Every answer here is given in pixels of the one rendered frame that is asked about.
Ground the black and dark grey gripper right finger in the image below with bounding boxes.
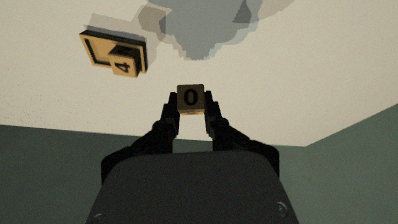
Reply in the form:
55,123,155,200
204,91,279,177

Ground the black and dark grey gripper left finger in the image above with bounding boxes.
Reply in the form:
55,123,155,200
101,92,180,186

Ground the dark brown calendar tray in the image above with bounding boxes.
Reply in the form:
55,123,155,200
80,30,148,74

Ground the wooden number cube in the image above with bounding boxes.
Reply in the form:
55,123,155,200
177,84,205,115
107,45,142,78

